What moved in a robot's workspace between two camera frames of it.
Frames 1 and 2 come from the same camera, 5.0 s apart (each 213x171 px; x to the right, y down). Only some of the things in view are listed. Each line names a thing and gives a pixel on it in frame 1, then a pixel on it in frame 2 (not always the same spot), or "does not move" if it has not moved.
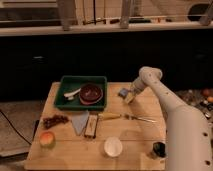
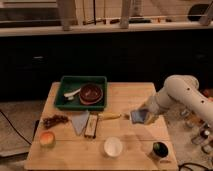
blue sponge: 123,92 → 138,116
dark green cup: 159,149 does not move
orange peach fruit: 47,139 does not move
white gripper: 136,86 → 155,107
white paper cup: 113,146 does not move
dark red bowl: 91,94 does not move
